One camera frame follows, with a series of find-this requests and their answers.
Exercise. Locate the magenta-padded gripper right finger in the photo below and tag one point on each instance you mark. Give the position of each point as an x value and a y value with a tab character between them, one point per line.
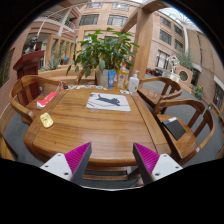
163	165

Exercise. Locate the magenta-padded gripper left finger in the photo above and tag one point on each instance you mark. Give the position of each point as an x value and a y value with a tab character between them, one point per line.
60	165

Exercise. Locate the yellow computer mouse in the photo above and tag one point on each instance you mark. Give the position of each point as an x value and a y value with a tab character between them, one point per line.
46	120

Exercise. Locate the white cat-print mouse pad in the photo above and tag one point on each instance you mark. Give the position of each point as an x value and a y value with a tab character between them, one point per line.
108	104

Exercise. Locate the wooden armchair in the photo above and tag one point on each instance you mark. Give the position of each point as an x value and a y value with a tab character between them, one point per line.
20	106
6	150
181	146
80	76
153	96

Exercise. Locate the black notebook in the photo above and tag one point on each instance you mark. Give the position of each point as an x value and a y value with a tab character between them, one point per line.
174	128

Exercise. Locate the red and white bag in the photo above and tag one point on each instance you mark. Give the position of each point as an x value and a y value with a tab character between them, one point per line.
46	99

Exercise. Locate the bunch of keys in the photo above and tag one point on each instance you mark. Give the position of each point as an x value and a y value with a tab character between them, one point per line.
65	87

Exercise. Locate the yellow flowering plant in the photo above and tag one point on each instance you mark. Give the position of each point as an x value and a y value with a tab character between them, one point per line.
199	91

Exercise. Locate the clear plastic packet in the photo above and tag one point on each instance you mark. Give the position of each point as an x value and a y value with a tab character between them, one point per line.
124	92

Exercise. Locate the white pump bottle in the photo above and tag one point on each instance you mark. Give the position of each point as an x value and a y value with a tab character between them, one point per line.
133	84

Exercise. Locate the blue sticker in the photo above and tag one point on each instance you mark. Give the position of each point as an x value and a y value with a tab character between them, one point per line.
99	87

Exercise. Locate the wooden planter with plants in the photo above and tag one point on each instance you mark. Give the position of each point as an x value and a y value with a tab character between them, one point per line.
56	75

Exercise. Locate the yellow dish soap bottle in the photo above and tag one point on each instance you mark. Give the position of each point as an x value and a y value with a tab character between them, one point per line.
122	80

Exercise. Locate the blue tube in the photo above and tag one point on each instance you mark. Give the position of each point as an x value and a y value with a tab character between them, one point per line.
111	80

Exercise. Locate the white sculpture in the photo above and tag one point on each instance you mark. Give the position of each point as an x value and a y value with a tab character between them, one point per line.
174	65

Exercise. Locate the green potted plant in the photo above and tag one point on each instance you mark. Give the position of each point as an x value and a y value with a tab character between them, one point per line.
103	53

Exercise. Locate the dark bust statue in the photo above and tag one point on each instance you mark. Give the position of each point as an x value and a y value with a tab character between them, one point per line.
31	45

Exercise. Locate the dark red wooden pedestal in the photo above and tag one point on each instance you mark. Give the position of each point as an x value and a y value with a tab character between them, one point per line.
29	65

